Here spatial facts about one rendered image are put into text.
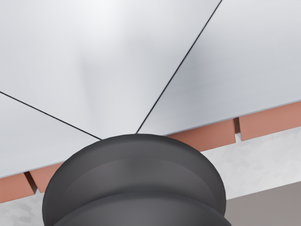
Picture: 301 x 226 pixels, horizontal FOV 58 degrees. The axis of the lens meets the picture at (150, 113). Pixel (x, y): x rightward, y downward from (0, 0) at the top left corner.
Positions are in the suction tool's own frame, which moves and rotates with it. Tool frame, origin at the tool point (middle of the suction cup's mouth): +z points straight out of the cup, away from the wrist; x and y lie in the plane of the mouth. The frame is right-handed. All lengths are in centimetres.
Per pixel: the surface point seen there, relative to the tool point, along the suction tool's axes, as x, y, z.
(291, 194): 94, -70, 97
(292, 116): 6.0, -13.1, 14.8
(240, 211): 100, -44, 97
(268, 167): 22.3, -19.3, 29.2
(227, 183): 24.1, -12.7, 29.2
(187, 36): -2.2, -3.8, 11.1
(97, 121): 2.4, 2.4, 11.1
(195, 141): 7.1, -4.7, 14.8
